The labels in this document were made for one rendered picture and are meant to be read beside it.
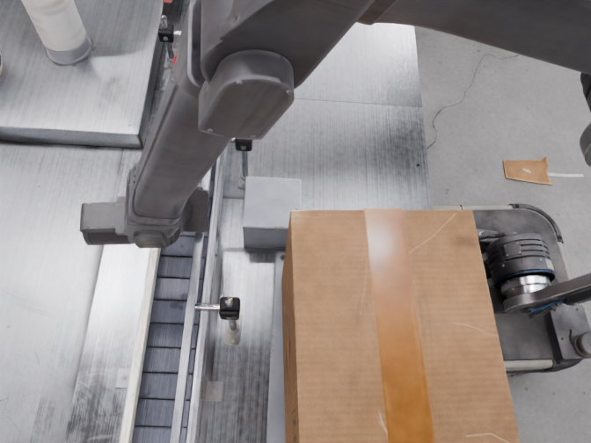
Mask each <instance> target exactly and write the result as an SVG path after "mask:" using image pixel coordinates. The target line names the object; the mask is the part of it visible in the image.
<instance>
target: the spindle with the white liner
mask: <svg viewBox="0 0 591 443"><path fill-rule="evenodd" d="M21 1H22V3H23V5H24V6H25V8H26V11H27V13H28V15H29V17H30V19H31V20H32V22H33V24H34V26H35V28H36V31H37V33H38V34H39V36H40V38H41V42H42V44H43V46H44V47H45V48H46V50H47V55H48V57H49V58H50V59H51V60H52V61H53V62H56V63H59V64H63V65H70V64H75V63H79V62H81V61H83V60H84V59H85V58H87V57H88V56H89V54H90V53H91V50H92V43H91V40H90V38H89V37H88V36H87V32H86V29H85V27H84V25H83V22H82V19H81V18H80V16H79V13H78V11H77V7H76V5H75V2H74V0H21Z"/></svg>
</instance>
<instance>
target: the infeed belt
mask: <svg viewBox="0 0 591 443"><path fill-rule="evenodd" d="M215 167H216V161H215V163H214V164H213V166H212V170H211V178H210V185H209V202H208V229H207V231H206V232H204V239H203V247H202V255H201V269H200V277H199V286H198V294H197V301H196V302H197V303H201V296H202V288H203V279H204V272H205V264H206V256H207V247H208V232H209V223H210V215H211V207H212V199H213V191H214V182H215ZM194 239H195V232H187V231H183V232H182V233H181V235H180V236H179V238H178V240H177V241H176V242H175V243H173V244H172V245H170V246H167V247H166V248H161V251H160V258H159V263H158V269H157V280H156V286H155V292H154V298H153V303H152V310H151V316H150V326H149V332H148V338H147V344H146V350H145V356H144V362H143V368H142V378H141V384H140V390H139V396H138V398H139V399H138V402H137V408H136V414H135V426H134V430H133V437H132V442H131V443H170V440H171V427H172V420H173V412H174V404H175V397H176V390H177V383H178V375H179V362H180V354H181V347H182V339H183V332H184V325H185V318H186V304H187V296H188V289H189V282H190V275H191V267H192V260H193V247H194ZM199 320H200V311H195V317H194V325H193V339H192V347H191V355H190V363H189V371H188V378H187V386H186V401H185V409H184V417H183V425H182V433H181V441H180V443H186V432H187V424H188V416H189V408H190V399H191V392H192V384H193V368H194V360H195V352H196V344H197V336H198V328H199Z"/></svg>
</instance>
